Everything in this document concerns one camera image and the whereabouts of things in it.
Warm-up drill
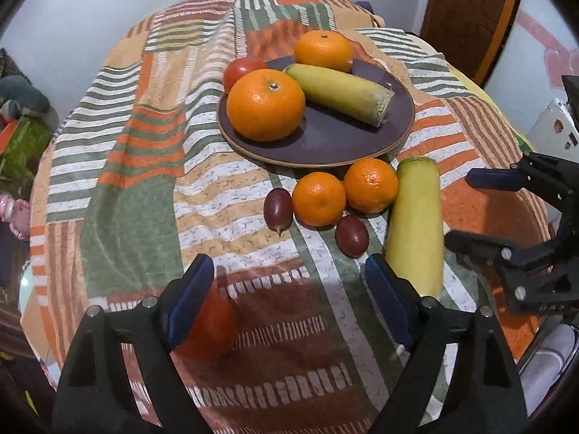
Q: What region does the brown wooden door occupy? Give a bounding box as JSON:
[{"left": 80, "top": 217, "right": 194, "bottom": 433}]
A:
[{"left": 420, "top": 0, "right": 520, "bottom": 87}]

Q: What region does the purple ceramic plate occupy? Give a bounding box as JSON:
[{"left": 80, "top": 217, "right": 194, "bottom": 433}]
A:
[{"left": 217, "top": 59, "right": 415, "bottom": 169}]

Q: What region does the red tomato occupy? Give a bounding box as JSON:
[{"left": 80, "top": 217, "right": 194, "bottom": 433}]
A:
[
  {"left": 223, "top": 57, "right": 267, "bottom": 94},
  {"left": 174, "top": 286, "right": 238, "bottom": 362}
]

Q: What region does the dark red grape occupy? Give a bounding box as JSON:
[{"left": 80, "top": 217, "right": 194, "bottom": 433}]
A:
[
  {"left": 335, "top": 214, "right": 369, "bottom": 259},
  {"left": 263, "top": 188, "right": 293, "bottom": 234}
]

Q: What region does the large orange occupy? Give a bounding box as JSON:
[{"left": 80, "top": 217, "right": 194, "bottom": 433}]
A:
[
  {"left": 226, "top": 69, "right": 306, "bottom": 142},
  {"left": 295, "top": 30, "right": 353, "bottom": 73}
]

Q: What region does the striped patchwork bed cover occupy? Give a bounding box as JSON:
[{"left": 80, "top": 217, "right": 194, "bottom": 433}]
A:
[{"left": 30, "top": 0, "right": 539, "bottom": 433}]

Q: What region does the grey green plush toy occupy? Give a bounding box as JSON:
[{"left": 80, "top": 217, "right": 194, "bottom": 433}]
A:
[{"left": 0, "top": 76, "right": 50, "bottom": 120}]

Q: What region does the pink toy figure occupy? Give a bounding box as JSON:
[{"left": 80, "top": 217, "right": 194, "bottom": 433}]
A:
[{"left": 0, "top": 193, "right": 30, "bottom": 242}]

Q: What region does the yellow banana piece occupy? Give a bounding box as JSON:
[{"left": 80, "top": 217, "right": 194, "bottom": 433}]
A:
[
  {"left": 385, "top": 157, "right": 444, "bottom": 299},
  {"left": 284, "top": 63, "right": 394, "bottom": 127}
]

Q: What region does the small mandarin orange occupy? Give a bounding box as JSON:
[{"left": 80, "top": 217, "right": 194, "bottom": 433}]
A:
[
  {"left": 291, "top": 171, "right": 346, "bottom": 227},
  {"left": 343, "top": 158, "right": 398, "bottom": 214}
]

